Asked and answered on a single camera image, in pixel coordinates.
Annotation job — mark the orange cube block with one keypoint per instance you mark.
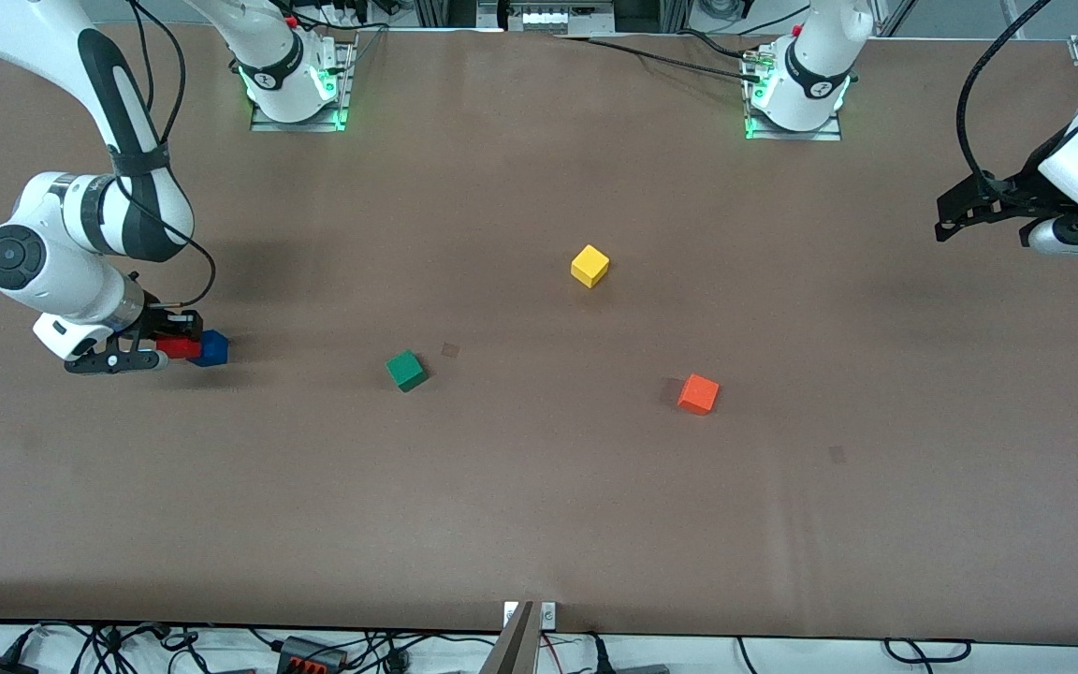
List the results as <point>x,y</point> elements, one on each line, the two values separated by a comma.
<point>698,394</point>

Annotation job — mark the black plug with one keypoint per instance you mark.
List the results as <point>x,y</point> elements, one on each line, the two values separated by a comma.
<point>600,660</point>

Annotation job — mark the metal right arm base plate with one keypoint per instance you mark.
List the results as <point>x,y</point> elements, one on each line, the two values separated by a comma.
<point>300,126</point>

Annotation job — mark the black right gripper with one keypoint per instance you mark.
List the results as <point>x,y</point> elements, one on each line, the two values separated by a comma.
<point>158,322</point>

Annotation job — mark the blue cube block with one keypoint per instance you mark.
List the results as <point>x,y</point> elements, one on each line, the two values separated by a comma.
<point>214,350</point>

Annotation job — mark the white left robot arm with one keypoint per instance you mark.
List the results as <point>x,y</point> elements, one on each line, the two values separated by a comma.
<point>820,56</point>

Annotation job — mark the black orange connector box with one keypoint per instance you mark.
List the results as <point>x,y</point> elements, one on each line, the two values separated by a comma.
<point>310,655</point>

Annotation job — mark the white metal bracket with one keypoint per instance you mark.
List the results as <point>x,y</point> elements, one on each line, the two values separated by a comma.
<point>548,615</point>

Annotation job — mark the red cube block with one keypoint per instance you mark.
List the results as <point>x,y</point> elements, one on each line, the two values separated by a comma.
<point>179,348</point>

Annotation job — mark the yellow cube block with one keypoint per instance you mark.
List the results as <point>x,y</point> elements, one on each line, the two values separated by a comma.
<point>589,266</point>

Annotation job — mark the grey electronics box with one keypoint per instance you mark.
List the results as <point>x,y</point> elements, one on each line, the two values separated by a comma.
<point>558,17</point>

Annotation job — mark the green cube block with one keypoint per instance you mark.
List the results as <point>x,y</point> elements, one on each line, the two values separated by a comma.
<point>406,371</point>

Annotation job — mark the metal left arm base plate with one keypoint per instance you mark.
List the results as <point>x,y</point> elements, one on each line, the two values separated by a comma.
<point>829,134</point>

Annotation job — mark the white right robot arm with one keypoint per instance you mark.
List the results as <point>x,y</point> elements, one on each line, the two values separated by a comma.
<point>62,271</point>

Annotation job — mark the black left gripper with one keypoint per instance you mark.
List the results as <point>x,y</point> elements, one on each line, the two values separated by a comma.
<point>1018,188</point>

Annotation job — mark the grey slanted post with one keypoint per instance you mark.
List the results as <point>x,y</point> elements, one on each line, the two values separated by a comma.
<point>513,646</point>

